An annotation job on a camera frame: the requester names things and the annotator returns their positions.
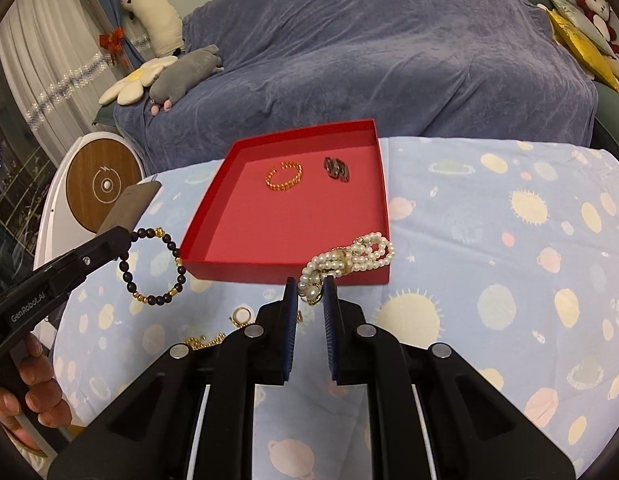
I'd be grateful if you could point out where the red cardboard box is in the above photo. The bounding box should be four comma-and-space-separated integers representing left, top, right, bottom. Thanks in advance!
178, 118, 391, 286

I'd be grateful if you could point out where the white pearl bracelet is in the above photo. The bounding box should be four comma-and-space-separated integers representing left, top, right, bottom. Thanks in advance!
296, 231, 394, 307

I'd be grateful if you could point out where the blue sofa blanket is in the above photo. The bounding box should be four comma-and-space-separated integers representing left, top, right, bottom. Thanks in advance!
112, 0, 597, 176

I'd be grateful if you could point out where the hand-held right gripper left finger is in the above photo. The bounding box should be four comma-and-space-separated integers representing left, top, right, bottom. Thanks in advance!
46, 276, 297, 480

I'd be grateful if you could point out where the white cow plush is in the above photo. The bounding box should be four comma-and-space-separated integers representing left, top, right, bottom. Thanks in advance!
119, 0, 186, 58

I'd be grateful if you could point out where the grey plush toy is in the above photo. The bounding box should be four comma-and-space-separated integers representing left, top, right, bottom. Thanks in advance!
148, 44, 225, 115

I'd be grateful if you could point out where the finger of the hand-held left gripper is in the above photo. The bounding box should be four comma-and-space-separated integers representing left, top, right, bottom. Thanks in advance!
32, 226, 135, 306

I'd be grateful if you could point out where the dark metal wristwatch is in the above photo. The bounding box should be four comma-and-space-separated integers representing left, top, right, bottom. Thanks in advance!
323, 156, 351, 183

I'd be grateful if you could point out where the black bead bracelet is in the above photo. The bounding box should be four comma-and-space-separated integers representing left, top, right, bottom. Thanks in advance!
118, 227, 186, 306

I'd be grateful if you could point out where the planet print tablecloth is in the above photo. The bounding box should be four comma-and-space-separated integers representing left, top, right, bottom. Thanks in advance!
49, 135, 619, 480

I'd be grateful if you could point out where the gold chain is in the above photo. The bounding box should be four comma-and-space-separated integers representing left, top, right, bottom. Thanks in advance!
184, 332, 227, 353

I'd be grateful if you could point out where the blue curtain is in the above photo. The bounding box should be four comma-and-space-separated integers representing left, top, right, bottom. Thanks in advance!
64, 0, 155, 68

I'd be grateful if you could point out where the silver pillow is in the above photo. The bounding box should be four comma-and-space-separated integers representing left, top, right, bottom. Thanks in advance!
544, 0, 615, 56

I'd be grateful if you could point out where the white sheer curtain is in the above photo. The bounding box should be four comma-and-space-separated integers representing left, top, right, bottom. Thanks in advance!
0, 0, 140, 171

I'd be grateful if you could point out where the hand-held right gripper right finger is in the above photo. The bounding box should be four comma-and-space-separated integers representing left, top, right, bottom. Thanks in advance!
322, 276, 576, 480

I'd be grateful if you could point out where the flower shaped cushion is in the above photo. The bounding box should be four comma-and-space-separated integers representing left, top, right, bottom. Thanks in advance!
98, 56, 179, 106

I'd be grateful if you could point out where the red monkey plush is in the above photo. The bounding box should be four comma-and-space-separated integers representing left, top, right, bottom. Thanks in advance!
573, 0, 619, 43

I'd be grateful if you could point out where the white round wood-faced device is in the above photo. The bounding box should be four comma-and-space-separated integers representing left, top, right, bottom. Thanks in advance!
32, 132, 145, 331

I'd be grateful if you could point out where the person's left hand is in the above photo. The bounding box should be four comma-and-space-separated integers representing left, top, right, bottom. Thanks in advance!
0, 335, 73, 453

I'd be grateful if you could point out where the red curtain bow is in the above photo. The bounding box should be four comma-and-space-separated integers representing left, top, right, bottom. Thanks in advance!
99, 26, 127, 67

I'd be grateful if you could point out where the gold pillow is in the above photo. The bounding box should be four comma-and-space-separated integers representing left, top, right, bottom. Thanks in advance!
537, 4, 619, 96

